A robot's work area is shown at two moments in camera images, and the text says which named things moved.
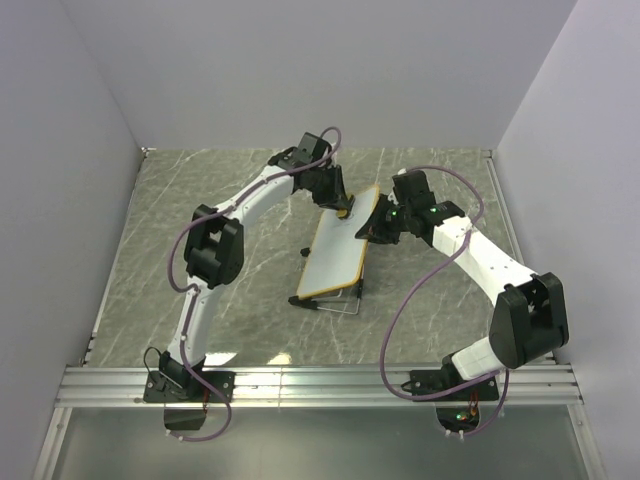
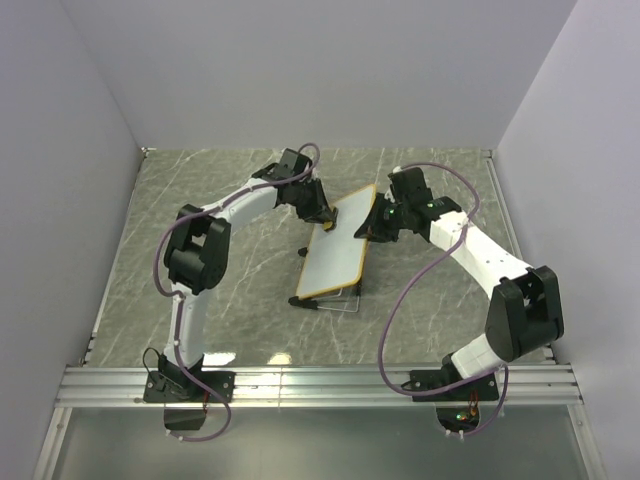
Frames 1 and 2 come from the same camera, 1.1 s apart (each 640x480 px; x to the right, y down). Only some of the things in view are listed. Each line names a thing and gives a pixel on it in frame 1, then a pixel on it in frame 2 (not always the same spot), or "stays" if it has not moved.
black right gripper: x=372 y=230 stays
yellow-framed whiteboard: x=336 y=256 stays
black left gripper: x=338 y=198 -> x=320 y=212
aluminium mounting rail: x=527 y=385 stays
